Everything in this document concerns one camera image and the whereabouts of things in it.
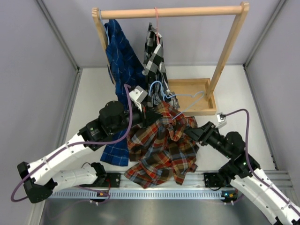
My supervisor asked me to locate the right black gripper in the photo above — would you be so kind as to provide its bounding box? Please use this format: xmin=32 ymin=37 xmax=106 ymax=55
xmin=183 ymin=121 xmax=232 ymax=158

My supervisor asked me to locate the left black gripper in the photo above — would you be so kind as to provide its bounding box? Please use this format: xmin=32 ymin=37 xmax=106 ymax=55
xmin=110 ymin=101 xmax=163 ymax=135

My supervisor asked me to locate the light blue hanger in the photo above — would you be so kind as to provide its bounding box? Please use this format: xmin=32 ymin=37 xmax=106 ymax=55
xmin=148 ymin=81 xmax=205 ymax=120
xmin=99 ymin=10 xmax=110 ymax=45

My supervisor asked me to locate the red brown plaid shirt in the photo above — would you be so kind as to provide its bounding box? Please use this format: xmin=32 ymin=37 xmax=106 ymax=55
xmin=124 ymin=102 xmax=199 ymax=188

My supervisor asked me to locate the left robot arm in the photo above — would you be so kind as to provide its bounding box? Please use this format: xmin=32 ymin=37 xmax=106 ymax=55
xmin=17 ymin=101 xmax=162 ymax=203

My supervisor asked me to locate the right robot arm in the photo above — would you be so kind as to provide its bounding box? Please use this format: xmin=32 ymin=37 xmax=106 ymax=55
xmin=185 ymin=122 xmax=300 ymax=225

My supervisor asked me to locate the black white checked shirt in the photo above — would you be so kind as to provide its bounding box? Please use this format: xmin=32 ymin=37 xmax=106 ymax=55
xmin=143 ymin=23 xmax=180 ymax=109

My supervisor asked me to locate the blue plaid shirt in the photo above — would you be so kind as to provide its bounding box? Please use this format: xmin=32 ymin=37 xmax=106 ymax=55
xmin=100 ymin=19 xmax=147 ymax=166

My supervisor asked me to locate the wooden clothes rack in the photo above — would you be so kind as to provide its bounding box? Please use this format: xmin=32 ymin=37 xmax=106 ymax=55
xmin=91 ymin=2 xmax=249 ymax=116

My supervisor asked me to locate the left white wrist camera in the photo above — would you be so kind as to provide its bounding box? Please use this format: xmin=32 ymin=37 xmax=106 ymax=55
xmin=129 ymin=86 xmax=148 ymax=112

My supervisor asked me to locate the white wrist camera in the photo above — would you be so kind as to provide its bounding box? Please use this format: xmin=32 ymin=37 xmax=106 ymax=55
xmin=216 ymin=112 xmax=227 ymax=129
xmin=129 ymin=86 xmax=148 ymax=112

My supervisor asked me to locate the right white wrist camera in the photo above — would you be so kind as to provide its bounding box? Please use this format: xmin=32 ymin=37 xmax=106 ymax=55
xmin=216 ymin=112 xmax=227 ymax=129

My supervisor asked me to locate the white slotted cable duct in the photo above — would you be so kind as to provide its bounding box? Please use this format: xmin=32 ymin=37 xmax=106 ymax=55
xmin=50 ymin=189 xmax=228 ymax=200

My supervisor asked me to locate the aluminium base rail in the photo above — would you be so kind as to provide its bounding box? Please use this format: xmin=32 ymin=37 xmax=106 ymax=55
xmin=44 ymin=171 xmax=293 ymax=188

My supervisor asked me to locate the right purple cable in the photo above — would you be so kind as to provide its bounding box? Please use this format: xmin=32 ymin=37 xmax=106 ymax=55
xmin=222 ymin=108 xmax=300 ymax=211

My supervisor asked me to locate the purple cable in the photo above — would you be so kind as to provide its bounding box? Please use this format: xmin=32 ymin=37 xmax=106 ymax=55
xmin=222 ymin=108 xmax=300 ymax=211
xmin=10 ymin=83 xmax=136 ymax=204

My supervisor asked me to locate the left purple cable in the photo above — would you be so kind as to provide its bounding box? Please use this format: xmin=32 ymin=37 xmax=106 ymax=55
xmin=10 ymin=83 xmax=136 ymax=204

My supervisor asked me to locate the pink wire hanger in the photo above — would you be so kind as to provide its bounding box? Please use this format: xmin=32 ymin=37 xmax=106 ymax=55
xmin=154 ymin=7 xmax=161 ymax=45

